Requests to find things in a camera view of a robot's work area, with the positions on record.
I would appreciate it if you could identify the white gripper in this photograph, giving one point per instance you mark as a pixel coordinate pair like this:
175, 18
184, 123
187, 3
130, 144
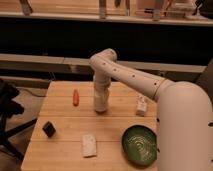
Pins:
101, 93

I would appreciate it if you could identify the black eraser block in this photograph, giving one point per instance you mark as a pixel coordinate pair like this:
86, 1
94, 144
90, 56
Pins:
49, 129

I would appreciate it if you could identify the white figurine bottle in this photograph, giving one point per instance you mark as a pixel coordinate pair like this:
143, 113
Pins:
141, 107

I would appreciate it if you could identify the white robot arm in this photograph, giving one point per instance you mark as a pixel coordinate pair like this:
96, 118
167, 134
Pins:
184, 112

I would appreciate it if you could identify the black tripod stand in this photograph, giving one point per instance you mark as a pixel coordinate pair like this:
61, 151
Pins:
8, 108

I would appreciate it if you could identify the green ceramic bowl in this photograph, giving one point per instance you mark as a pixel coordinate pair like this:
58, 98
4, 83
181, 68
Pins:
139, 144

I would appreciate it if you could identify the orange carrot toy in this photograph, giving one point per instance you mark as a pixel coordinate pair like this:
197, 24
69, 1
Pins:
75, 98

